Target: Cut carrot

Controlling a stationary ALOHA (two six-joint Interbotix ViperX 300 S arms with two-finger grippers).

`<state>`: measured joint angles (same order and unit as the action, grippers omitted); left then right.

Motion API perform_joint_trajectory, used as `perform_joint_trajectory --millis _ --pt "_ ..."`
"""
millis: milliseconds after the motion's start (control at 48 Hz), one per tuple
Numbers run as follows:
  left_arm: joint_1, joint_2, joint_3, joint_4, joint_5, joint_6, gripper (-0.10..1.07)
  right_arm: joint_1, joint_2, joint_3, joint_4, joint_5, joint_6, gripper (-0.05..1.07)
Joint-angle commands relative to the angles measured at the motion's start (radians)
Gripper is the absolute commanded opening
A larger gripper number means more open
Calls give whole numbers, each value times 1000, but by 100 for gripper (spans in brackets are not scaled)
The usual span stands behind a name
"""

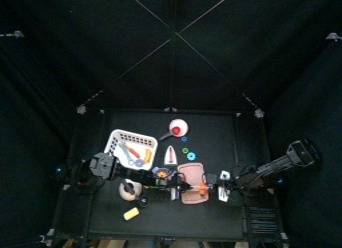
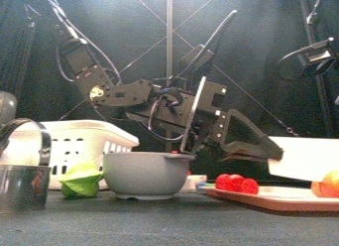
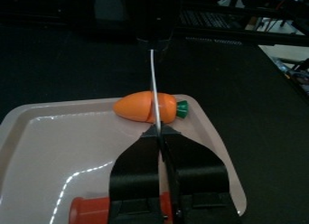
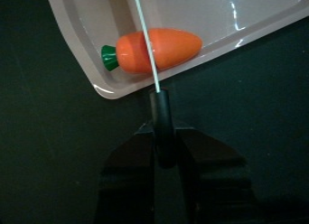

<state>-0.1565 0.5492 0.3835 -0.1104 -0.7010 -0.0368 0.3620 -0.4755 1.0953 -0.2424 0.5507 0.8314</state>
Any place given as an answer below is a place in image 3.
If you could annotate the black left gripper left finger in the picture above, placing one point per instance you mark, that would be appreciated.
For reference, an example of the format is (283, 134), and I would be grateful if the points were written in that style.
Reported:
(134, 173)

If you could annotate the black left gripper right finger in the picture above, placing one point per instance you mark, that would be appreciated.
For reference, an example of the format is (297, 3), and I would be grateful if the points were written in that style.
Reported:
(197, 179)

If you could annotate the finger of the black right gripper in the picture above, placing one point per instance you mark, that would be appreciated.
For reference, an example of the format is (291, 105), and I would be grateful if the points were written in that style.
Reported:
(162, 48)
(145, 44)

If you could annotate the white toy knife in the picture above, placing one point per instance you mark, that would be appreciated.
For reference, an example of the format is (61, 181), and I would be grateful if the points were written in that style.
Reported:
(154, 83)

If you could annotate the orange carrot half green stem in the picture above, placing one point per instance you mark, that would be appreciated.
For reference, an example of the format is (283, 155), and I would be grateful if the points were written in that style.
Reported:
(166, 108)

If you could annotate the orange carrot tip half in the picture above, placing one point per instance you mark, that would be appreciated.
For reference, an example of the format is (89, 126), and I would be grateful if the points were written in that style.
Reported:
(130, 108)

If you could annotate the red toy sausage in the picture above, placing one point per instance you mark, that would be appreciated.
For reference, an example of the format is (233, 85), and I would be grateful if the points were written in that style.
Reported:
(89, 211)

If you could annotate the pink plastic tray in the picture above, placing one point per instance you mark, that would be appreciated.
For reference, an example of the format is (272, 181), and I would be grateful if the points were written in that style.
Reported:
(61, 149)

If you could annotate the black metal frame rail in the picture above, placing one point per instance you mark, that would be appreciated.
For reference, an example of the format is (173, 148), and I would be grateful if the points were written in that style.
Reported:
(261, 38)

